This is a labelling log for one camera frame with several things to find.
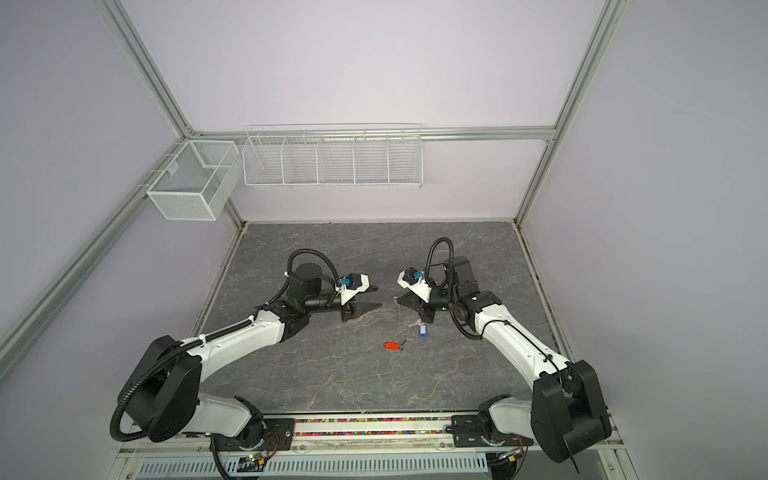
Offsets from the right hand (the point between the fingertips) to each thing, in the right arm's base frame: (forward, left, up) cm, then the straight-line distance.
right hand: (403, 300), depth 80 cm
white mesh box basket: (+38, +67, +12) cm, 78 cm away
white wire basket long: (+46, +23, +15) cm, 54 cm away
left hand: (-1, +7, +3) cm, 8 cm away
